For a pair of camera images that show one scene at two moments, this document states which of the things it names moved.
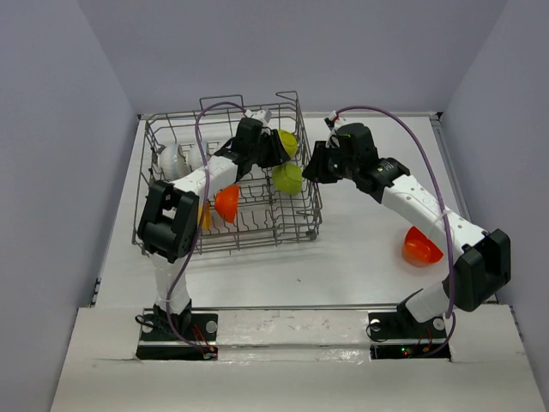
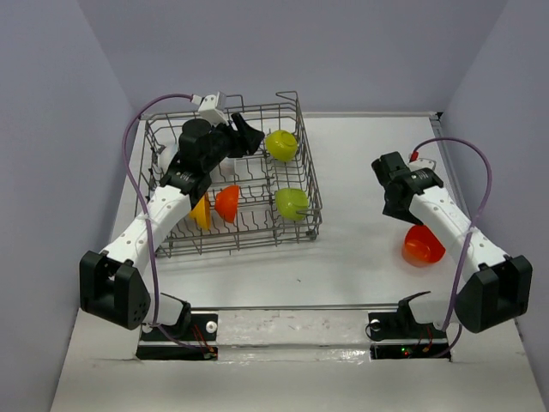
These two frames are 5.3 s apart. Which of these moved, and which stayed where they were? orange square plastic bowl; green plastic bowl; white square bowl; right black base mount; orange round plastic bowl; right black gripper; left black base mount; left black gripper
Moved: white square bowl; right black gripper; left black gripper
Stayed: orange square plastic bowl; green plastic bowl; right black base mount; left black base mount; orange round plastic bowl
